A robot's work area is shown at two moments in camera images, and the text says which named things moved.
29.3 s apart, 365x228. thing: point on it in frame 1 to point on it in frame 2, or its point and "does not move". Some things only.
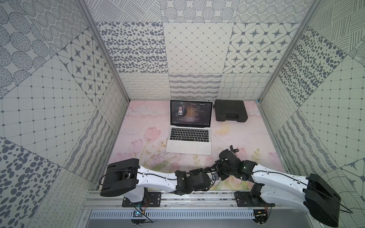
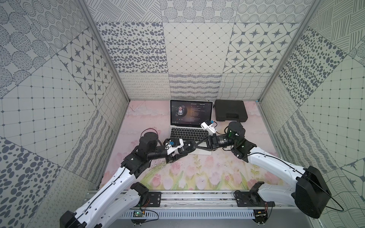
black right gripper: x=216 y=166 to x=211 y=142
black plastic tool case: x=230 y=110 does not move
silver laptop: x=190 y=122 does not move
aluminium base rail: x=174 y=200 does not move
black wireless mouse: x=213 y=175 to x=189 y=145
